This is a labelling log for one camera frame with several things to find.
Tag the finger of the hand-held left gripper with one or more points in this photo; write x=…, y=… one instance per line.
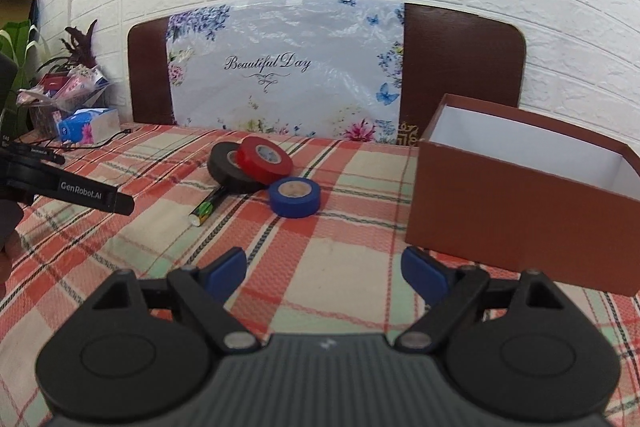
x=120, y=203

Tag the plaid blanket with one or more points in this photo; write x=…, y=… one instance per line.
x=325, y=252

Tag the blue tissue pack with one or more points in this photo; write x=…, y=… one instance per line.
x=87, y=127

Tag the green shopping bag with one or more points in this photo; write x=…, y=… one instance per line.
x=22, y=72

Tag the brown cardboard box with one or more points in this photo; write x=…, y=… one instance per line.
x=500, y=217

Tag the clear container of packets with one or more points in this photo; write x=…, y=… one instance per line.
x=65, y=87

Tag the black tape roll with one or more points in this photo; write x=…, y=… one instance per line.
x=222, y=172

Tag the open tan cardboard box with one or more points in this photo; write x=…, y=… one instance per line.
x=15, y=7

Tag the floral plastic sheet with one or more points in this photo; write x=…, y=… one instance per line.
x=300, y=92

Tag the person's left hand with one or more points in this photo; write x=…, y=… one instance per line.
x=7, y=257

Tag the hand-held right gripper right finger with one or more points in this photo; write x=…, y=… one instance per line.
x=422, y=274

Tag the dark red plant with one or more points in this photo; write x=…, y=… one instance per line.
x=80, y=44

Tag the blue tape roll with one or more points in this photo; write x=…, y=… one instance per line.
x=295, y=204

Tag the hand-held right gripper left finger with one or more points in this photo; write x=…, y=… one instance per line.
x=227, y=269

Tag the green and black battery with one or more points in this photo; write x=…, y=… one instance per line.
x=205, y=209

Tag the red tape roll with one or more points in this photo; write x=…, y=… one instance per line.
x=265, y=167

